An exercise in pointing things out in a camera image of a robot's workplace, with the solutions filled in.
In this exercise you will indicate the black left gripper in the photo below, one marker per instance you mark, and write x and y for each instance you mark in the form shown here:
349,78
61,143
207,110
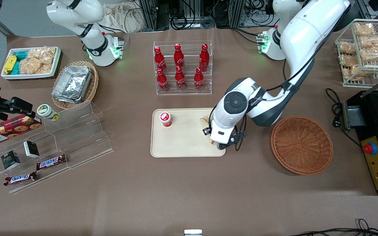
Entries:
206,131

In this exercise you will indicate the triangle sandwich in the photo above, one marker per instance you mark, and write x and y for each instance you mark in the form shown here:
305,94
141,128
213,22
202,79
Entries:
204,120

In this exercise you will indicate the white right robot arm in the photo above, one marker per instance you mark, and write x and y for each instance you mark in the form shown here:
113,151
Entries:
94,49

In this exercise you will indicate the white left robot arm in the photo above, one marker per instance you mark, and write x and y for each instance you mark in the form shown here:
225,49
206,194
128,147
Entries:
304,32

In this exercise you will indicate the beige plastic tray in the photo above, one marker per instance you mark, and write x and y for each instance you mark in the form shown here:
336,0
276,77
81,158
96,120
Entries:
185,141

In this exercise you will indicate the round brown wicker basket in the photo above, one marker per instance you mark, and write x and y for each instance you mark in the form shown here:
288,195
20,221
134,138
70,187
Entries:
302,146

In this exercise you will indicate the oval wicker basket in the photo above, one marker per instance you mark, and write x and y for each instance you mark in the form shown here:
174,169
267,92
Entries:
94,82

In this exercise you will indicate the green white yogurt cup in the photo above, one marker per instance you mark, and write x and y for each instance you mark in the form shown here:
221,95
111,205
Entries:
46,111

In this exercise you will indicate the red tartan cookie box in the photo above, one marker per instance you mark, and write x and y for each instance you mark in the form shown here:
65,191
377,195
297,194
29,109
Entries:
8,131

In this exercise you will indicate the white plastic snack bin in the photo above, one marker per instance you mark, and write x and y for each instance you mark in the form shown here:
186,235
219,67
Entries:
5,76

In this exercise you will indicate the teal snack packet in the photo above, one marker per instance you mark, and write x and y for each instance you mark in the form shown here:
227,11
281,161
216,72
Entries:
21,55
16,68

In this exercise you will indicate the yellow snack packet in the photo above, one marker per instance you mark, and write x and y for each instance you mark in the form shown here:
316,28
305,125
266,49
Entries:
10,64

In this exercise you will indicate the small black carton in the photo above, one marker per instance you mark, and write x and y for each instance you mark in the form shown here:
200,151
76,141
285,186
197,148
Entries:
10,160
31,149

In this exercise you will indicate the clear bag of rice crackers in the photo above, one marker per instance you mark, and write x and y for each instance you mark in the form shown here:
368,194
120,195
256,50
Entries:
38,60

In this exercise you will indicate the silver foil container stack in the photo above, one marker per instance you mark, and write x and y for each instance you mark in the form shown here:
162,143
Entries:
72,83

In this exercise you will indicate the brown Snickers bar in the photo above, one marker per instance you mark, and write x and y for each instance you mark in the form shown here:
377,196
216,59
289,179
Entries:
20,178
51,162

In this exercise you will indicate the clear acrylic stepped stand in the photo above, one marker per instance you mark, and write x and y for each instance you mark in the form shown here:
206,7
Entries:
77,137

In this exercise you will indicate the red cola bottle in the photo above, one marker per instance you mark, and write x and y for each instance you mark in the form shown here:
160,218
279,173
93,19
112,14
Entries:
178,57
199,81
180,80
162,82
159,60
204,58

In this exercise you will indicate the red lidded cup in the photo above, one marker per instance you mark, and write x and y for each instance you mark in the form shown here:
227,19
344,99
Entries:
165,118

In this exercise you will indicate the clear acrylic bottle rack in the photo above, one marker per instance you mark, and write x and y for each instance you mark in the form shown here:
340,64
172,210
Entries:
189,52

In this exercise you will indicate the small white device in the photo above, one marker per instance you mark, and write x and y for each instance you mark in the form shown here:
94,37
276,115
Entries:
193,232

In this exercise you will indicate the beige cloth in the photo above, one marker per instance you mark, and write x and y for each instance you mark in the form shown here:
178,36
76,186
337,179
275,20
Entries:
120,16

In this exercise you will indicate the red emergency stop button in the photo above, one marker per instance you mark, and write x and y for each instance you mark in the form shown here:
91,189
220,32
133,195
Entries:
370,148

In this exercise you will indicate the bagged fried snack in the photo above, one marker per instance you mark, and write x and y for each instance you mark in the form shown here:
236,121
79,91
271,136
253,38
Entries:
347,48
374,54
364,29
372,41
354,72
348,60

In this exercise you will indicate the black machine housing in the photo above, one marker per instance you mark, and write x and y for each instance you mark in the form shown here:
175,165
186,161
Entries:
372,124

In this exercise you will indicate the grey metal bracket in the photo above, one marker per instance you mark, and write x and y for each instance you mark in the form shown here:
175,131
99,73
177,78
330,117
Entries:
354,116

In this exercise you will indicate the aluminium frame post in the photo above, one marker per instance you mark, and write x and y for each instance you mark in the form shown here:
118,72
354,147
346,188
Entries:
149,14
237,13

